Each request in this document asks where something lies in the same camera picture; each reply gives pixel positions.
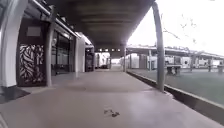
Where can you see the bench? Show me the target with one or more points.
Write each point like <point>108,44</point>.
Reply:
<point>173,68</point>

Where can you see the grey canopy pole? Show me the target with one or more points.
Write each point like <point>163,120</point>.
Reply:
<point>160,60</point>
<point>125,60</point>

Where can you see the dark canopy roof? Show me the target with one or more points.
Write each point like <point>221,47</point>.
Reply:
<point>106,20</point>

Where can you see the building with grey columns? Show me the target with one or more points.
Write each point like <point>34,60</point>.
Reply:
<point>80,53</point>

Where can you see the dark patterned sign panel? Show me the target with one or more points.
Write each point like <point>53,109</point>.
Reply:
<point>31,63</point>

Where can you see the grey paved yard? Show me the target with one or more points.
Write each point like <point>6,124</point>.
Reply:
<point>200,83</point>

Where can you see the brownish concrete walkway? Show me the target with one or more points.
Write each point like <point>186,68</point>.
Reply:
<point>100,96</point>

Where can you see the concrete kerb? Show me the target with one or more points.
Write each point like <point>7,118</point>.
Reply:
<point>196,102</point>

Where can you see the white building with covered walkway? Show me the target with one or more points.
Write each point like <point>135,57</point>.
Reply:
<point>140,61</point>

